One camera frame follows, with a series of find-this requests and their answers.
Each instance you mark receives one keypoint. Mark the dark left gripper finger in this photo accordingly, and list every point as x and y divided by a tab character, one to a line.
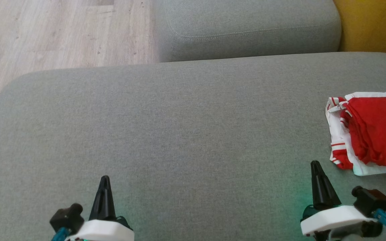
108	207
98	207

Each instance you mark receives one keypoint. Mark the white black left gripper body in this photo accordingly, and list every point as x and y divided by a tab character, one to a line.
102	232

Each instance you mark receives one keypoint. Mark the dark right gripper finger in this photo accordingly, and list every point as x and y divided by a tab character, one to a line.
317	190
327	190

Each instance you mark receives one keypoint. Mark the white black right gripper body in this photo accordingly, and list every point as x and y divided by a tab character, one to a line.
337	219

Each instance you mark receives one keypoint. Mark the red jersey with white sleeves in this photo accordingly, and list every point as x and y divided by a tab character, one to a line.
335	134

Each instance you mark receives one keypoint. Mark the red shorts with white stripe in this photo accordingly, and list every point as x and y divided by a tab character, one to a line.
380	134

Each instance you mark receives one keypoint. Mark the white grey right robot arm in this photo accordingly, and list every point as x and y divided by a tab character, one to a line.
371	229

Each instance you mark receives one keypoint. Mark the grey sofa seat cushion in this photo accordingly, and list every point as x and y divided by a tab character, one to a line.
179	134

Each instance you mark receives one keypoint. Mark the yellow cushion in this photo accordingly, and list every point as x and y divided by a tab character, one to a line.
374	23

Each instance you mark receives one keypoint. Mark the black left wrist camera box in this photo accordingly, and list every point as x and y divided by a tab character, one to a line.
66	217

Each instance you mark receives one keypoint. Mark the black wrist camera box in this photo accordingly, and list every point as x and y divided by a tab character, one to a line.
66	217
372	201

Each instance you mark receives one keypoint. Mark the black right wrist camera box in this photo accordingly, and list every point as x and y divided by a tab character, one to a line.
372	201

